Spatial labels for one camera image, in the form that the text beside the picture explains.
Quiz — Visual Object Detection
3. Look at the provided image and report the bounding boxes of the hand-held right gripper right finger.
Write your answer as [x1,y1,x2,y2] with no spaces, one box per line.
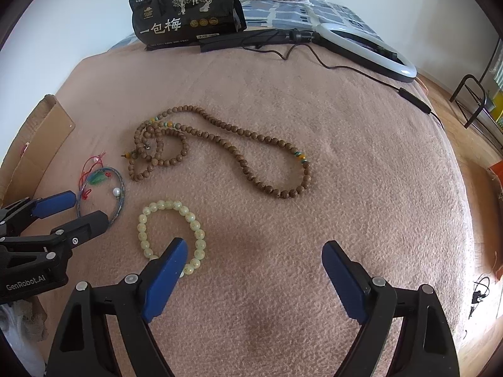
[321,240,460,377]

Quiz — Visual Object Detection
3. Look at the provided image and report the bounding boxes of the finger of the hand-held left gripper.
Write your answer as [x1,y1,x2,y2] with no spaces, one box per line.
[0,190,78,236]
[51,210,109,249]

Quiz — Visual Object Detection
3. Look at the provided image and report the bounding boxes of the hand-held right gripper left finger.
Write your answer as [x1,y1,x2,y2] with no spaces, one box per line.
[45,238,188,377]

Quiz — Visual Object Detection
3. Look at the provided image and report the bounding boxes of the red string jade pendant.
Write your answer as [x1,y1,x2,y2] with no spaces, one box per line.
[80,151,113,201]

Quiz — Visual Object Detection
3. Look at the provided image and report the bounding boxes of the pale green bead bracelet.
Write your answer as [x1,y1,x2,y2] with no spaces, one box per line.
[137,200,207,277]

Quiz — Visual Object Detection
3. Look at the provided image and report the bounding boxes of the cardboard box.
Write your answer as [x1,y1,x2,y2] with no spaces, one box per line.
[0,94,76,205]

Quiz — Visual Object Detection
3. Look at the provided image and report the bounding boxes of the brown wooden bead necklace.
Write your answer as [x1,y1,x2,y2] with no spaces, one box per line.
[120,104,312,200]

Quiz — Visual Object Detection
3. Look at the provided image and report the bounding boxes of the white plastic bag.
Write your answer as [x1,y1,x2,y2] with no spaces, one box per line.
[0,304,44,362]

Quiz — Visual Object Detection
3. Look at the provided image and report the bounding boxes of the pink fleece blanket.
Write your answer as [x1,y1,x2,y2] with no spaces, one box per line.
[0,39,472,377]

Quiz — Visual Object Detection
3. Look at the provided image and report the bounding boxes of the orange object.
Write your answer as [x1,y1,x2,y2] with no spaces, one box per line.
[487,165,503,205]

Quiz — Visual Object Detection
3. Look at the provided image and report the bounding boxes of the black folded tripod stand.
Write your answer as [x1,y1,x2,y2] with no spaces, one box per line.
[198,29,315,53]

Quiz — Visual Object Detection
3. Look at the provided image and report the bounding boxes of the black snack bag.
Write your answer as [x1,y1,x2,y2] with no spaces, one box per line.
[129,0,247,52]

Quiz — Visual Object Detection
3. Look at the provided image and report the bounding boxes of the blue checkered bedsheet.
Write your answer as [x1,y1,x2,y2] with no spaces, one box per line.
[108,0,390,52]

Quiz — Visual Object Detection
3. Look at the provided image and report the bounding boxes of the black floor cables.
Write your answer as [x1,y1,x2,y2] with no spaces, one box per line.
[467,275,492,319]

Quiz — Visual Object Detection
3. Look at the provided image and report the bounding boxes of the black cable with inline remote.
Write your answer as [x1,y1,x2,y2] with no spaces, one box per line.
[241,43,445,130]

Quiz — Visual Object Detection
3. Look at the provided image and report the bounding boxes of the white ring light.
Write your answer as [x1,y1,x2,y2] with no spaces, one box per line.
[304,6,417,84]

